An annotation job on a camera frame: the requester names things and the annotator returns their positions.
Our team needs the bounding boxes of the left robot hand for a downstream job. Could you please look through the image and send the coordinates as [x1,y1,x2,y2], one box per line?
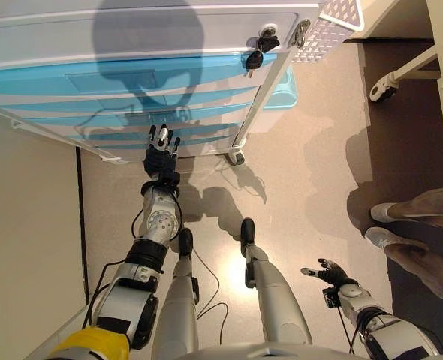
[142,123,182,178]

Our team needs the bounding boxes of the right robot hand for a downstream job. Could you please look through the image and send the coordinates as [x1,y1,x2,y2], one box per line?
[300,257,350,288]

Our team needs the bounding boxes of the right robot leg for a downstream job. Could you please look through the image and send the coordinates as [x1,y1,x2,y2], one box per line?
[239,217,313,348]

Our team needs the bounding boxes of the robot leg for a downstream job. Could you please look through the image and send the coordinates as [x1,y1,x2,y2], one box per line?
[239,217,313,348]
[152,227,200,360]

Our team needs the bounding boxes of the black baseboard strip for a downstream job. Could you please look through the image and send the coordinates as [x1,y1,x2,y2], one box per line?
[75,145,91,305]

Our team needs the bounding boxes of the grey robot torso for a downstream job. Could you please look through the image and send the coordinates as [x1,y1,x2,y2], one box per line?
[176,340,371,360]

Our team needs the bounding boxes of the person leg brown trousers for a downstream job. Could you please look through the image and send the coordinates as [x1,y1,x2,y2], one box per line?
[388,186,443,226]
[384,239,443,312]

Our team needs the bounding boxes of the white medical cart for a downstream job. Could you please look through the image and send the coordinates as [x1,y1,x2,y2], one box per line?
[0,0,327,166]

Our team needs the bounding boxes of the light blue waste bin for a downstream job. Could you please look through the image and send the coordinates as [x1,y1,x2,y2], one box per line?
[262,66,300,113]

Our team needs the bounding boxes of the left robot leg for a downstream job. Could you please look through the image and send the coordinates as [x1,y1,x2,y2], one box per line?
[152,227,200,360]

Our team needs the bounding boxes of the silver cart latch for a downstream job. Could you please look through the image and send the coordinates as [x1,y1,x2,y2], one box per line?
[288,18,312,49]

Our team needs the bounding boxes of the white perforated side tray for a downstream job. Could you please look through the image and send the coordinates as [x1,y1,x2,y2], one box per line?
[291,0,366,65]

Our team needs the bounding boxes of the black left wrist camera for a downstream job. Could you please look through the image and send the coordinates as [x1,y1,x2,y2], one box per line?
[155,170,182,188]

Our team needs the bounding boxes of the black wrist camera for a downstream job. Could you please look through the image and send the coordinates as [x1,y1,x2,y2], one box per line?
[155,170,182,188]
[321,286,339,309]

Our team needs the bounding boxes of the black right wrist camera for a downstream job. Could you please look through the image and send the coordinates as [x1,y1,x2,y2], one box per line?
[321,286,339,309]

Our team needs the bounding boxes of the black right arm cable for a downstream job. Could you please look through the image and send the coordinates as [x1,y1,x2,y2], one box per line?
[335,299,358,356]

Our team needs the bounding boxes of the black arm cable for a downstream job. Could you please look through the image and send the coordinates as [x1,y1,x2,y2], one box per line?
[335,299,358,356]
[79,187,187,331]

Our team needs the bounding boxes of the black strap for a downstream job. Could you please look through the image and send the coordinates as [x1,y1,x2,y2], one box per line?
[388,219,443,260]

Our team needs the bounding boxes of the thin grey floor cable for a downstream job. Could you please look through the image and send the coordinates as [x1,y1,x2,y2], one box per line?
[190,254,230,328]

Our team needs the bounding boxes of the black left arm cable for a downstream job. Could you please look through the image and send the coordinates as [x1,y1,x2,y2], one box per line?
[79,187,187,331]

